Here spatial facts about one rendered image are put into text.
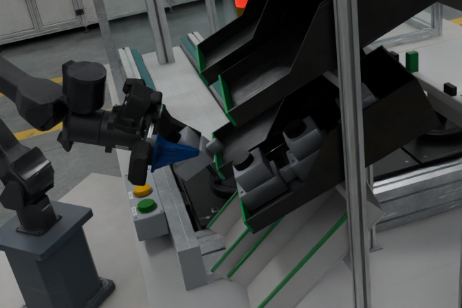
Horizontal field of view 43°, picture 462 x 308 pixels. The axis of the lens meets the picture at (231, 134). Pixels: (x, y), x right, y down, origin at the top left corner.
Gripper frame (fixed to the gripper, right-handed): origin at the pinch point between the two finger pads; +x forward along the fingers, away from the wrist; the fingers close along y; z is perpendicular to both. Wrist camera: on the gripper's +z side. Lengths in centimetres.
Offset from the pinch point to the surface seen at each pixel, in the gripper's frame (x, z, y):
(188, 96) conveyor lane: 2, -46, 90
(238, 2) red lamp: 9, 5, 50
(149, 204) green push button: -3.6, -32.8, 20.0
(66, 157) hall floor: -65, -186, 219
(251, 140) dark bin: 11.7, 1.0, 1.9
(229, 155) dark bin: 8.7, -1.8, 0.6
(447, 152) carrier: 59, -12, 29
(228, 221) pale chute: 11.8, -19.6, 4.4
